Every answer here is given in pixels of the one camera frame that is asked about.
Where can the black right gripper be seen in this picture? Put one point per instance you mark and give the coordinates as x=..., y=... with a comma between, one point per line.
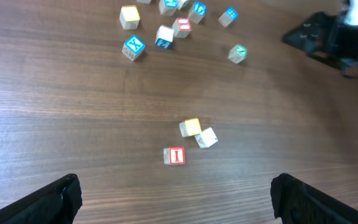
x=326, y=39

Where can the blue symbol block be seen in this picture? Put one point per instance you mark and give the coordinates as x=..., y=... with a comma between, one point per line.
x=228, y=17

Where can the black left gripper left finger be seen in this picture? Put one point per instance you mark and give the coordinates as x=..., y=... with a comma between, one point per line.
x=58, y=202

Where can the blue D letter block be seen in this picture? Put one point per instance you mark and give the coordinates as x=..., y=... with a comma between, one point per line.
x=197, y=12

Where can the yellow O letter block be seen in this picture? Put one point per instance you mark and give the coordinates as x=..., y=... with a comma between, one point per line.
x=190, y=127

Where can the green Z letter block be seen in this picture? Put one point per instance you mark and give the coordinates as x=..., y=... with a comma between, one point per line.
x=144, y=1

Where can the green N letter block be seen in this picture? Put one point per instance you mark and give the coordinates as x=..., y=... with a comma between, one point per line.
x=237, y=54

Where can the blue 2 number block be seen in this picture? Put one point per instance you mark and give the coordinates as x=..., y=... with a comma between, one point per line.
x=164, y=37

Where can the blue L letter block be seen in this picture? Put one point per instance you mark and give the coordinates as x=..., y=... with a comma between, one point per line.
x=167, y=7

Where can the plain top green-sided block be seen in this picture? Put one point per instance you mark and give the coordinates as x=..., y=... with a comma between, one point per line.
x=181, y=4

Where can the red I letter block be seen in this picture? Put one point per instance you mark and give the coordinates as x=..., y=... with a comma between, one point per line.
x=174, y=156

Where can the blue X letter block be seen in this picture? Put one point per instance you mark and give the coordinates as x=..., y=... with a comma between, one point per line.
x=133, y=47

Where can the green J letter block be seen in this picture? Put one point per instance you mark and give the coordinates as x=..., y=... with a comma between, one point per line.
x=206, y=138

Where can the yellow top block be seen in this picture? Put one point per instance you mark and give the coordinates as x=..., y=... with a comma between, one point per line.
x=129, y=17

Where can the red E letter block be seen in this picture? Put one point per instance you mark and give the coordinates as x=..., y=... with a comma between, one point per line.
x=181, y=28

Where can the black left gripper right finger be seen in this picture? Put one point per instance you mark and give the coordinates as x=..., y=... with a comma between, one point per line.
x=296, y=202

